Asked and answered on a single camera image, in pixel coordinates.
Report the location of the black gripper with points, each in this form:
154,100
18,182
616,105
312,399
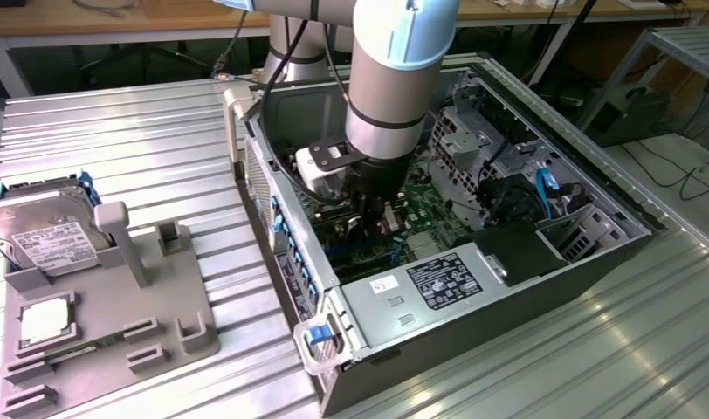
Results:
381,179

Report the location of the black graphics card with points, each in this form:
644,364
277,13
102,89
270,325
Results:
349,229

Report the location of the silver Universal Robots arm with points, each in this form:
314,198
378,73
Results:
389,96

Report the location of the green motherboard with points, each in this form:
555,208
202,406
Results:
431,209

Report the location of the perforated metal drive cage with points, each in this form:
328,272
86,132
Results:
463,174

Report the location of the silver chipset heatsink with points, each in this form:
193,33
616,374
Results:
425,245

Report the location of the black expansion slot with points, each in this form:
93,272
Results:
361,269

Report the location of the blue expansion card retainer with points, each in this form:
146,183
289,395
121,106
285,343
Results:
293,257

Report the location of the black plastic shroud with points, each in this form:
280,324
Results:
519,257

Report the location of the grey power supply unit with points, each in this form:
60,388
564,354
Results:
389,314

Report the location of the open black PC case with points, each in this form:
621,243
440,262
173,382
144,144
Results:
507,314

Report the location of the metal disk bay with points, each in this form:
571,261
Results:
588,235

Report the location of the blue case latch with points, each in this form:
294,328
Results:
317,337

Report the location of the black box on floor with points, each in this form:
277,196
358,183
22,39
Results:
629,115

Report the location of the black chair base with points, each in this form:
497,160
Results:
145,57

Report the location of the blue plastic disk carrier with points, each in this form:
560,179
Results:
89,185

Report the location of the grey parts rack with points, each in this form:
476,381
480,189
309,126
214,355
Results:
110,323

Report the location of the silver hard disk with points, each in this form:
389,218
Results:
46,235

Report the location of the long wooden desk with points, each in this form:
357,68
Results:
98,24

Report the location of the small metal slat table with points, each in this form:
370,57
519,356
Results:
693,43

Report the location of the green RAM stick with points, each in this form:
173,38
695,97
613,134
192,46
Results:
81,349

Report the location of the silver CPU chip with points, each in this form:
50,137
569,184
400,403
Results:
46,320

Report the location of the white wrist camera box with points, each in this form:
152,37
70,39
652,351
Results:
317,170

